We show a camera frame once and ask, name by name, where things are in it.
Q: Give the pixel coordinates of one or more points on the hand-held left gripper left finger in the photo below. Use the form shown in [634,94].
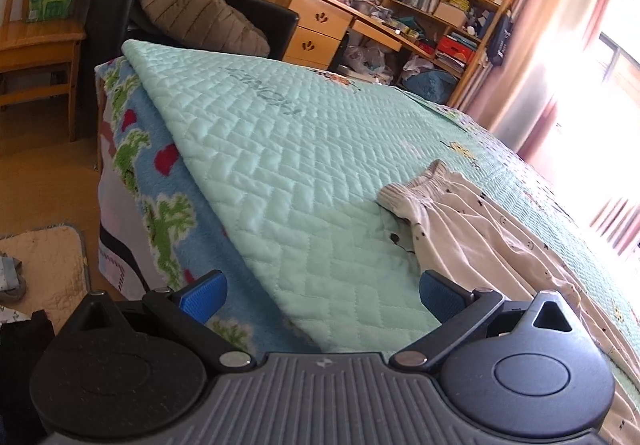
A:
[204,295]

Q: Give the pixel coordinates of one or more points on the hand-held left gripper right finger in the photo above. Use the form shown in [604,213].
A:
[439,294]

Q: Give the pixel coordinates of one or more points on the beige smiley print pants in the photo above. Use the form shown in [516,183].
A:
[480,235]

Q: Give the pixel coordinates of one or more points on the blue dinosaur print blanket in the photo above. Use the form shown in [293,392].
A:
[145,205]

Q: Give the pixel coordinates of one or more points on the beige floor mat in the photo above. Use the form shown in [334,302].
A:
[50,270]

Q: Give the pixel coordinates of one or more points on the green quilted bee bedspread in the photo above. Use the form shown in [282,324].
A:
[300,165]

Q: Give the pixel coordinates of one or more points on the pink curtain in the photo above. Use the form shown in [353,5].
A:
[617,225]
[555,40]

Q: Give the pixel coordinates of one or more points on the blue fabric bag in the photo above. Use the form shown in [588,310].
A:
[430,86]

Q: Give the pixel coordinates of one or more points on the clear plastic bags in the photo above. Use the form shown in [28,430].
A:
[367,61]

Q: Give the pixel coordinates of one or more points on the dark tote bag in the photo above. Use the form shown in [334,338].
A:
[501,40]

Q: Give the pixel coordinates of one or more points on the wooden desk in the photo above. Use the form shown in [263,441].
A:
[320,30]

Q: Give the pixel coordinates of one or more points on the wooden bookshelf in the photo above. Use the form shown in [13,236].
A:
[450,0]

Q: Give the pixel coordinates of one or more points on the black armchair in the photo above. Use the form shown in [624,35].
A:
[110,10]

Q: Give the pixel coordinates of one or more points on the wooden chair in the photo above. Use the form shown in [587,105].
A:
[35,45]

